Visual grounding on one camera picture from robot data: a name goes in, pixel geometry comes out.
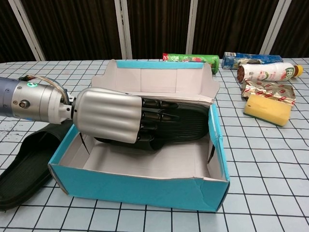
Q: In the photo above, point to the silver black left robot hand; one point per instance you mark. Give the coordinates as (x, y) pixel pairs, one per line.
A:
(108, 113)

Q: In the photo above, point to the black rubber slipper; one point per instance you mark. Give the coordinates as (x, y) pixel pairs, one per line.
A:
(190, 123)
(24, 169)

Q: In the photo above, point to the grey silver left robot arm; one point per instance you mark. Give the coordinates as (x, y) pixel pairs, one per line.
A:
(24, 99)

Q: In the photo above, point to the blue cardboard shoebox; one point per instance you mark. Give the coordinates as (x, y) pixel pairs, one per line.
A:
(135, 186)

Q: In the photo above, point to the green chip can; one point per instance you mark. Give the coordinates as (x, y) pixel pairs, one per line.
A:
(190, 58)

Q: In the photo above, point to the yellow sponge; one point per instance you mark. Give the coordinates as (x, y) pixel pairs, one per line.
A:
(265, 110)

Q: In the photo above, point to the white bottle yellow cap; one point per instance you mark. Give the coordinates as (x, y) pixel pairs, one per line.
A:
(265, 72)

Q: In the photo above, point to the gold foil snack packet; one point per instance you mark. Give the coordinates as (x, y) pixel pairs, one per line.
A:
(270, 90)

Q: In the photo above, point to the blue carton pack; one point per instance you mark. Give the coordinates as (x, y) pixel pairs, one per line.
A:
(265, 58)

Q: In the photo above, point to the blue checkered tablecloth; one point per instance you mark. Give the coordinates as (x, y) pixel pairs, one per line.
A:
(265, 169)

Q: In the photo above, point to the white partition frame post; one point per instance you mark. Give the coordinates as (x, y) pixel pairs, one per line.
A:
(195, 29)
(272, 29)
(28, 29)
(123, 29)

